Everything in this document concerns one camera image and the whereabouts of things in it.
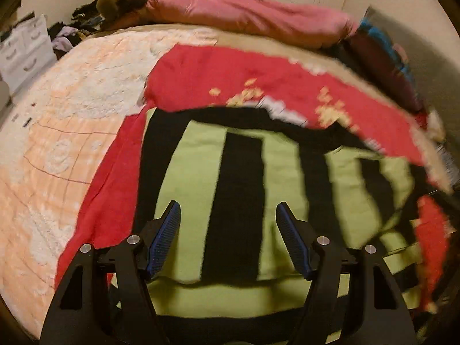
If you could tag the white peach plush blanket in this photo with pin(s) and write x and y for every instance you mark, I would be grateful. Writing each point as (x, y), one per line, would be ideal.
(52, 143)

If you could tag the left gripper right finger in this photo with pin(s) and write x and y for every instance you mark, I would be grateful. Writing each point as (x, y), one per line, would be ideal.
(352, 291)

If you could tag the pink quilt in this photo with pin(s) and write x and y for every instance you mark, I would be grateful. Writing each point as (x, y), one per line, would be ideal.
(308, 26)

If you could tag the grey padded headboard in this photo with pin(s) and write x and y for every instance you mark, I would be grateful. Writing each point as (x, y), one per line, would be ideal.
(436, 78)

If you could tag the red floral blanket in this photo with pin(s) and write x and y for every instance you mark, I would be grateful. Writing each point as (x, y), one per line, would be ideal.
(198, 77)

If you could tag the green black striped frog sweater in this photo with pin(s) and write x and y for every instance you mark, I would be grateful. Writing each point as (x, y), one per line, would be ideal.
(231, 277)

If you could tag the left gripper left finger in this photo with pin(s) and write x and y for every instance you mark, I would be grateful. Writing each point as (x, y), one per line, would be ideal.
(103, 296)

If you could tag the white plastic drawer unit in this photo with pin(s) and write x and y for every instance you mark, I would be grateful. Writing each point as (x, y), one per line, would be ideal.
(26, 51)

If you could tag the striped colourful pillow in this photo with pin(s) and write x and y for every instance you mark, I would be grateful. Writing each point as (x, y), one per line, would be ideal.
(376, 56)

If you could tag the pile of dark clothes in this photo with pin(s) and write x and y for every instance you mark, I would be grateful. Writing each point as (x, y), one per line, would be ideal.
(85, 20)

